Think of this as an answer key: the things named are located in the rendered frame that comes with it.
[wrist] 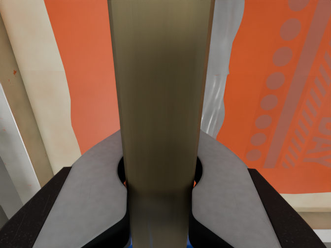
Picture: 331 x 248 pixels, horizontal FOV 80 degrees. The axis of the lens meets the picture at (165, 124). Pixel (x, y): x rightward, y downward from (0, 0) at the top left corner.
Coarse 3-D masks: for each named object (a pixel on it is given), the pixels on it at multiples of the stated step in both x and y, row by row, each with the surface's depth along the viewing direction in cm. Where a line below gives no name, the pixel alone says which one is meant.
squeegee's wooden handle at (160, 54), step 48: (144, 0) 5; (192, 0) 5; (144, 48) 6; (192, 48) 6; (144, 96) 6; (192, 96) 6; (144, 144) 7; (192, 144) 7; (144, 192) 8; (144, 240) 10
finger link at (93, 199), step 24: (96, 144) 10; (120, 144) 10; (72, 168) 9; (96, 168) 9; (120, 168) 9; (72, 192) 8; (96, 192) 8; (120, 192) 8; (48, 216) 7; (72, 216) 7; (96, 216) 7; (120, 216) 7; (48, 240) 6; (72, 240) 6; (96, 240) 6; (120, 240) 7
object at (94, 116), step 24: (72, 72) 24; (96, 72) 24; (72, 96) 26; (96, 96) 26; (240, 96) 26; (72, 120) 28; (96, 120) 28; (240, 120) 28; (240, 144) 30; (264, 168) 32; (288, 168) 32; (288, 192) 35; (312, 192) 35
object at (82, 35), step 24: (48, 0) 21; (72, 0) 21; (96, 0) 21; (264, 0) 21; (72, 24) 22; (96, 24) 22; (240, 24) 22; (264, 24) 22; (72, 48) 23; (96, 48) 23; (240, 48) 23; (264, 48) 23; (240, 72) 25; (264, 72) 25
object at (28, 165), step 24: (0, 24) 21; (0, 48) 21; (0, 72) 21; (0, 96) 22; (24, 96) 25; (0, 120) 24; (24, 120) 25; (0, 144) 25; (24, 144) 25; (24, 168) 27; (48, 168) 31; (24, 192) 29; (312, 216) 36
